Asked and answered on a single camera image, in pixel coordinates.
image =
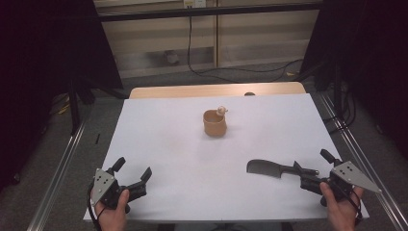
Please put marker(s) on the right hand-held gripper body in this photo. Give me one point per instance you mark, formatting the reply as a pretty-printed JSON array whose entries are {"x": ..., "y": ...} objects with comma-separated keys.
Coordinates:
[{"x": 349, "y": 174}]

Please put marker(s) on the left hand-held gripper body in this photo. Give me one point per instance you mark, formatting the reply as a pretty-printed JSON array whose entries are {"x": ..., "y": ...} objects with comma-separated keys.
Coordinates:
[{"x": 104, "y": 189}]

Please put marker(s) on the dark plastic comb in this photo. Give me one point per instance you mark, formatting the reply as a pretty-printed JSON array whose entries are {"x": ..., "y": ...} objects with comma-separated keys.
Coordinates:
[{"x": 264, "y": 167}]

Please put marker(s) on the tan cup with small figure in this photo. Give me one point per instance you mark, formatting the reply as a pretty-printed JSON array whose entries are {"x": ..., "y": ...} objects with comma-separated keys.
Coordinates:
[{"x": 214, "y": 125}]

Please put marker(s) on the person's left hand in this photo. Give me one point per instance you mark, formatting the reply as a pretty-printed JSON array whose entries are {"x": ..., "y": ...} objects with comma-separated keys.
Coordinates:
[{"x": 112, "y": 219}]

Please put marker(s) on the person's right hand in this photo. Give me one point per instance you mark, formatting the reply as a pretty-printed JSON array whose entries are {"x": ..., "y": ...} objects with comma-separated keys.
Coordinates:
[{"x": 343, "y": 215}]

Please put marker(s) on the black metal stand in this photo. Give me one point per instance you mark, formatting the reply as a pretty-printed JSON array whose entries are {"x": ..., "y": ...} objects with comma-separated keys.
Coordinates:
[{"x": 74, "y": 109}]

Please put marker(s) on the small dark round knob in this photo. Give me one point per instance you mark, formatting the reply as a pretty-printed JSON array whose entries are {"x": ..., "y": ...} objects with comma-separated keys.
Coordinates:
[{"x": 249, "y": 94}]

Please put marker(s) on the black curtain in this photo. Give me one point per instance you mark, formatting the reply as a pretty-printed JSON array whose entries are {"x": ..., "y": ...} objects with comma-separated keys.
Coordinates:
[
  {"x": 372, "y": 64},
  {"x": 38, "y": 80}
]

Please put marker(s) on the light wooden table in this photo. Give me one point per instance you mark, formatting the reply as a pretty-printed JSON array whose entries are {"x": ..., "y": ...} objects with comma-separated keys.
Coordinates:
[{"x": 192, "y": 90}]

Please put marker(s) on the black horizontal bar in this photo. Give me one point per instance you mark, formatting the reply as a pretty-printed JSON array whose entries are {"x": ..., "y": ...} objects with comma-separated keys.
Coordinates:
[{"x": 205, "y": 12}]

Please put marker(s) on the metal floor rail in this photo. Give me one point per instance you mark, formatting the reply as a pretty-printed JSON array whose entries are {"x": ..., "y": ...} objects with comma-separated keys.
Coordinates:
[
  {"x": 369, "y": 166},
  {"x": 54, "y": 183}
]

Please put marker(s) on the round grey wall fitting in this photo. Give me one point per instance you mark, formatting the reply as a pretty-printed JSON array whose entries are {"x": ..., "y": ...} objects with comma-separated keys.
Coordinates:
[{"x": 171, "y": 57}]

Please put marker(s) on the white wall socket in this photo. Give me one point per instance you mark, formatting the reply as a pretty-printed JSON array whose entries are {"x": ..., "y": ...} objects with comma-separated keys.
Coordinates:
[{"x": 194, "y": 3}]

